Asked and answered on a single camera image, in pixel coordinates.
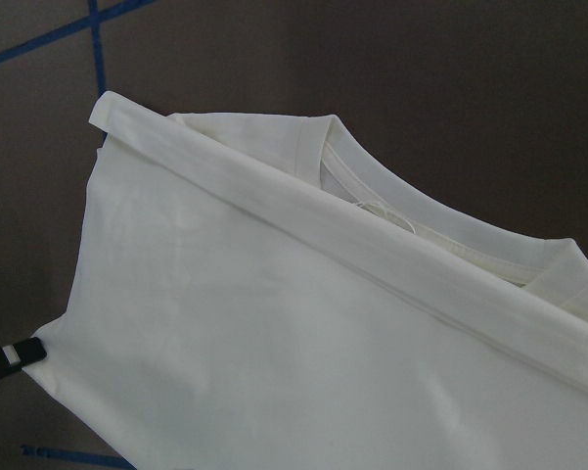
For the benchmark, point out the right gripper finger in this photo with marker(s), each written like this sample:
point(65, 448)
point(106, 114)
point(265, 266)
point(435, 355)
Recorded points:
point(13, 358)

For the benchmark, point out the cream long-sleeve cat shirt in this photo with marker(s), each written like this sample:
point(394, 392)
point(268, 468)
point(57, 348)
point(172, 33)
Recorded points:
point(258, 292)

